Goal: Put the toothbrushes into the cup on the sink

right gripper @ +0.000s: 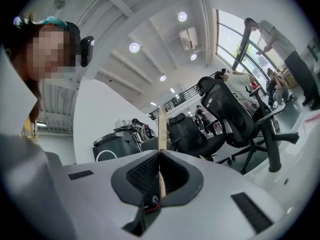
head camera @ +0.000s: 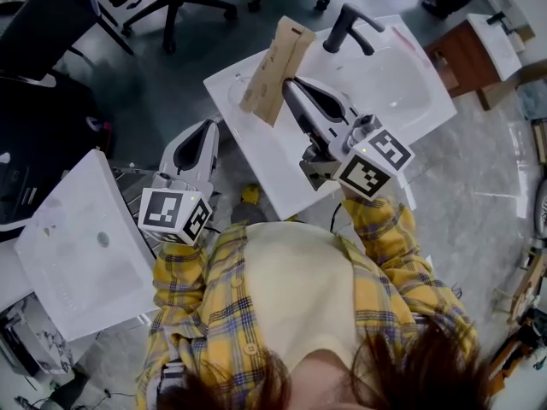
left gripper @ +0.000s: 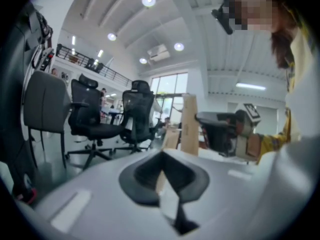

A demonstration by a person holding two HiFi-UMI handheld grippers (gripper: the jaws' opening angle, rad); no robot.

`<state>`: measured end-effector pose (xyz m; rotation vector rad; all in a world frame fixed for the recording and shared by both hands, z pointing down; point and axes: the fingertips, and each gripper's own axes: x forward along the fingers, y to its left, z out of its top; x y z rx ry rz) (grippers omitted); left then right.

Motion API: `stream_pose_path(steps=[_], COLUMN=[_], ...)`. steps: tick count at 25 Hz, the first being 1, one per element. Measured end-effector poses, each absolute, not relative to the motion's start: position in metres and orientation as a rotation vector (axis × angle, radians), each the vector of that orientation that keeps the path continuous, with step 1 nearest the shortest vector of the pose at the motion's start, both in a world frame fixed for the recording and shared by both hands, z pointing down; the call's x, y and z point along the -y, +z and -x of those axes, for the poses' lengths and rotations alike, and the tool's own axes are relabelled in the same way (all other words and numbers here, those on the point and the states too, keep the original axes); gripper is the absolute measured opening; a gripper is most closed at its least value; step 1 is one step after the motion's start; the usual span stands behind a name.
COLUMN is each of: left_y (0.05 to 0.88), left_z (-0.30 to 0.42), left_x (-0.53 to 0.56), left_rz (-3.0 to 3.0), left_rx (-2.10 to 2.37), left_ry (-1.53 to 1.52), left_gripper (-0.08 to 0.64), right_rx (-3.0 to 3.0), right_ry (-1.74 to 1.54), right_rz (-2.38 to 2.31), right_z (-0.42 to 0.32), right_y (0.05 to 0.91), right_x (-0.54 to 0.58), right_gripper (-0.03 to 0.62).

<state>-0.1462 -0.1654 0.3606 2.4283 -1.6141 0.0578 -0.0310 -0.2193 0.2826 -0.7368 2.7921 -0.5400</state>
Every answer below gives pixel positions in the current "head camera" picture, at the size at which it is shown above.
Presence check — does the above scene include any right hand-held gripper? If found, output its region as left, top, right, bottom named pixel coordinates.
left=283, top=75, right=416, bottom=201

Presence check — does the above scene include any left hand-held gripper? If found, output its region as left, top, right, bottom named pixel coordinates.
left=138, top=120, right=222, bottom=248

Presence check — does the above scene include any white ceramic sink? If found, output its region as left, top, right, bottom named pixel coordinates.
left=203, top=14, right=459, bottom=222

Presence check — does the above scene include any clear glass cup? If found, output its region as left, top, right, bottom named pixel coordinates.
left=227, top=73, right=254, bottom=108

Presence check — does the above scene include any person's left forearm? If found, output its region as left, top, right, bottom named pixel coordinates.
left=152, top=240, right=209, bottom=313

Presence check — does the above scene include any person's right forearm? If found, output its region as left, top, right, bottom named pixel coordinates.
left=340, top=193, right=435, bottom=290

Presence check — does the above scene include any dark grey sink faucet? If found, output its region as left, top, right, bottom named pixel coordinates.
left=321, top=3, right=386, bottom=57

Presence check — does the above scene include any white sink with round drain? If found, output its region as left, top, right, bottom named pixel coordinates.
left=14, top=149, right=158, bottom=343

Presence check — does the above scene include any small white sink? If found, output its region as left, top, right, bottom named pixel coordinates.
left=466, top=12, right=526, bottom=83

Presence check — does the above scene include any brown cardboard piece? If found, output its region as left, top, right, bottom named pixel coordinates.
left=238, top=15, right=316, bottom=128

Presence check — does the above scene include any person's yellow shoe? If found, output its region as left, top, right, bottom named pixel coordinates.
left=239, top=183, right=262, bottom=205

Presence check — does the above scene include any black bag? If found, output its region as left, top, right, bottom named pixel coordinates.
left=0, top=69, right=115, bottom=243

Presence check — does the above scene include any brown wooden cabinet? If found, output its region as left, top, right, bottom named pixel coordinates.
left=424, top=19, right=521, bottom=111

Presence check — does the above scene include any person's torso in plaid shirt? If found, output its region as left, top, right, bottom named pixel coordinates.
left=135, top=220, right=480, bottom=410

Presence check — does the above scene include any dark fabric chair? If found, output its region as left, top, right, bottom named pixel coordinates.
left=0, top=0, right=136, bottom=79

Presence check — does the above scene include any small black faucet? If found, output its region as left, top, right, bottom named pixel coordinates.
left=485, top=10, right=519, bottom=38

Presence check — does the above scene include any marble pattern cabinet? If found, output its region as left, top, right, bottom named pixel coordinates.
left=0, top=292, right=76, bottom=378

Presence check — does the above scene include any black cable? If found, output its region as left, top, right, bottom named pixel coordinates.
left=329, top=202, right=344, bottom=232

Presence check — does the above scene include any wooden frame clutter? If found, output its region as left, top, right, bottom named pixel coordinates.
left=490, top=245, right=547, bottom=326

